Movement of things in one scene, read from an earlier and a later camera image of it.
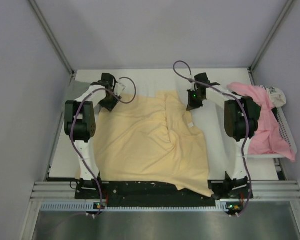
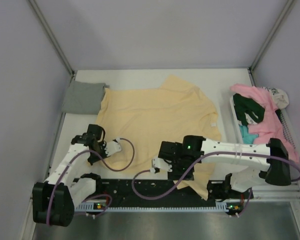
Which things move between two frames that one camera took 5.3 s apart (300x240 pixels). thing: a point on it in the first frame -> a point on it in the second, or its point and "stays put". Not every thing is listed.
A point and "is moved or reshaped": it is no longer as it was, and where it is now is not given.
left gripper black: (110, 106) -> (103, 145)
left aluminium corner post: (48, 32) stays put
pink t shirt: (269, 139) stays put
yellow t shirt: (150, 137) is moved or reshaped
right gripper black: (192, 105) -> (176, 174)
